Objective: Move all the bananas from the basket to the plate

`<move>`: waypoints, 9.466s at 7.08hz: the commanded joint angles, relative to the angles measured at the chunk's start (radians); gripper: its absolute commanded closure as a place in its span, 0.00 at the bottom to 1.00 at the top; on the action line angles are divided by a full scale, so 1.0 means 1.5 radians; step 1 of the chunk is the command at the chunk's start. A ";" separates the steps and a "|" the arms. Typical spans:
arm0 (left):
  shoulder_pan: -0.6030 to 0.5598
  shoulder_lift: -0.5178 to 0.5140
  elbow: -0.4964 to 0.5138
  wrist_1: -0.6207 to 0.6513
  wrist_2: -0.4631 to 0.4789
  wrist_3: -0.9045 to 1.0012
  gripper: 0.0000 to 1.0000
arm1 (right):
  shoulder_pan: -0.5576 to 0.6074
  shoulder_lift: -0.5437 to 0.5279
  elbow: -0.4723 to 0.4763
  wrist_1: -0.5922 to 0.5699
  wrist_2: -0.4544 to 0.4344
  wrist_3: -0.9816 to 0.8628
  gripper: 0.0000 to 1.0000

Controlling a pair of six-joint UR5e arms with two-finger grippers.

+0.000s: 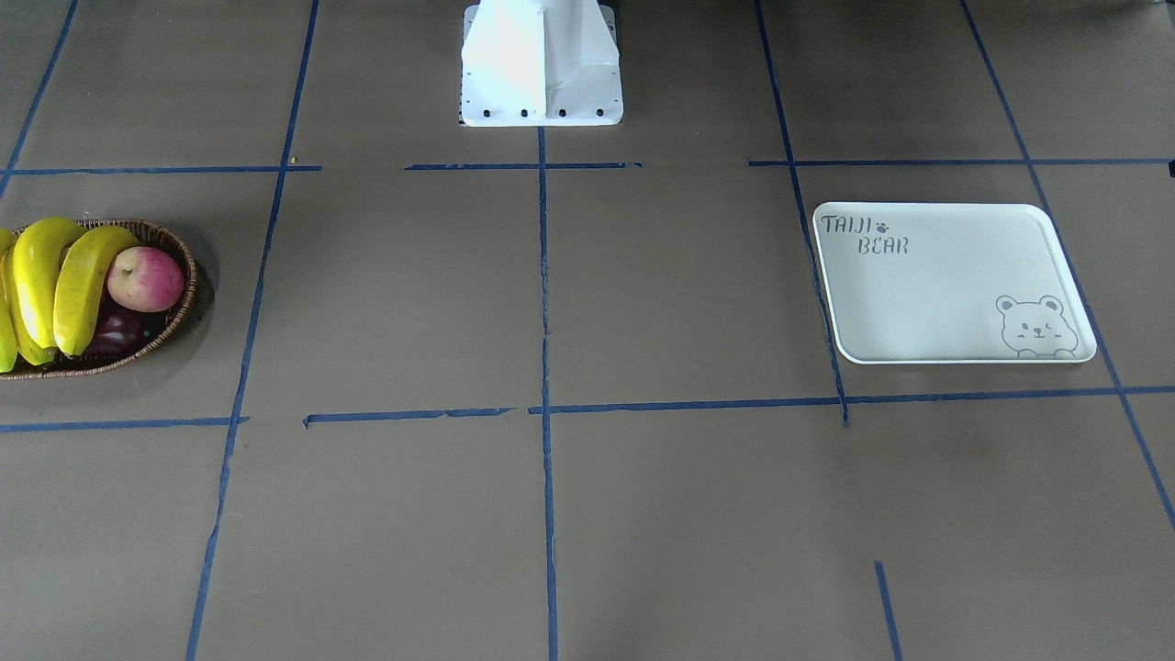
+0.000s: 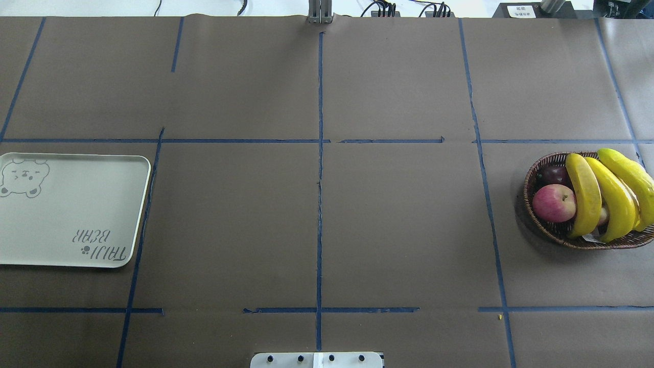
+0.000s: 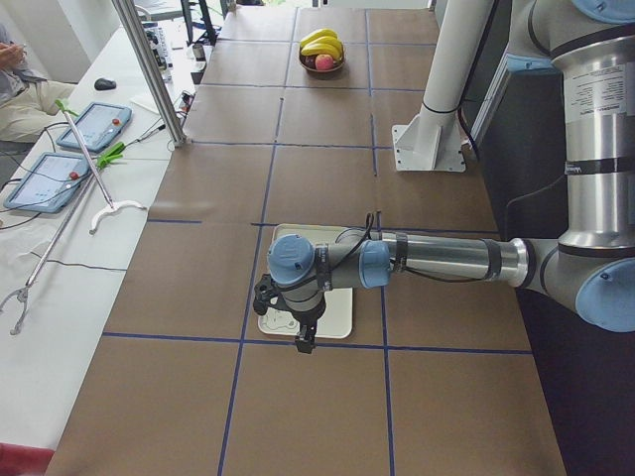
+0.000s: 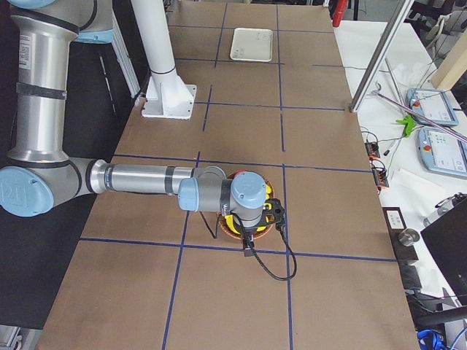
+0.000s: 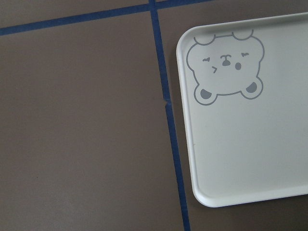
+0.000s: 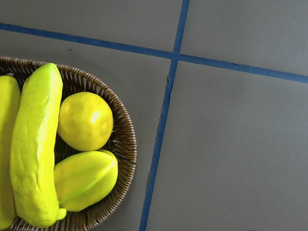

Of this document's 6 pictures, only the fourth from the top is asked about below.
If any green plastic clip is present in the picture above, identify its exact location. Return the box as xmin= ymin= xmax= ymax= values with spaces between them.
xmin=396 ymin=114 xmax=417 ymax=138

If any yellow banana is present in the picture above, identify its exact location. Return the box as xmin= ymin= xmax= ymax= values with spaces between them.
xmin=266 ymin=184 xmax=274 ymax=200
xmin=224 ymin=214 xmax=241 ymax=236

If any black monitor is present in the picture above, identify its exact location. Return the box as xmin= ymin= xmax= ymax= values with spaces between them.
xmin=421 ymin=212 xmax=466 ymax=296

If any long metal grabber tool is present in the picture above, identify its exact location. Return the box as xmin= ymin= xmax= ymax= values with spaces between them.
xmin=372 ymin=82 xmax=466 ymax=142

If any aluminium frame post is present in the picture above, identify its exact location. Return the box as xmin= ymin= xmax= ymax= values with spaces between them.
xmin=350 ymin=0 xmax=414 ymax=113

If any near blue teach pendant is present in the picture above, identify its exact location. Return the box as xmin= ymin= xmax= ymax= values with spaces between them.
xmin=417 ymin=127 xmax=466 ymax=178

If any small metal cylinder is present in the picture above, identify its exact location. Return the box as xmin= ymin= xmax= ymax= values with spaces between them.
xmin=398 ymin=228 xmax=420 ymax=247

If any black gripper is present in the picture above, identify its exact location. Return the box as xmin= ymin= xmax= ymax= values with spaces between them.
xmin=263 ymin=198 xmax=285 ymax=230

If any white pillar with base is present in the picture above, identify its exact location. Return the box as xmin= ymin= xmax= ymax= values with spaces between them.
xmin=131 ymin=0 xmax=197 ymax=120

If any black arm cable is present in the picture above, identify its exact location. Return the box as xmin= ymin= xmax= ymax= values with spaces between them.
xmin=233 ymin=214 xmax=297 ymax=281

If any blue teach pendant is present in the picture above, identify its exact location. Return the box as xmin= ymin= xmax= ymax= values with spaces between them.
xmin=417 ymin=127 xmax=466 ymax=178
xmin=406 ymin=88 xmax=459 ymax=127

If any far blue teach pendant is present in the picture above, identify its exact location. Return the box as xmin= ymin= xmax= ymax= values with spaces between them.
xmin=406 ymin=88 xmax=459 ymax=127

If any black label box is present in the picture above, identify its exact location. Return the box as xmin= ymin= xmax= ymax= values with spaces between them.
xmin=382 ymin=207 xmax=418 ymax=265

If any brown wicker basket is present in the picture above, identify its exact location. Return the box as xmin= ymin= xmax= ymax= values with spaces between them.
xmin=216 ymin=170 xmax=274 ymax=240

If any white bear tray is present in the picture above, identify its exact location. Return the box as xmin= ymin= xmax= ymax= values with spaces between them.
xmin=230 ymin=28 xmax=273 ymax=62

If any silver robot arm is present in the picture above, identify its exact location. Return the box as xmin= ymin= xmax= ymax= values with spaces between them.
xmin=1 ymin=1 xmax=285 ymax=234

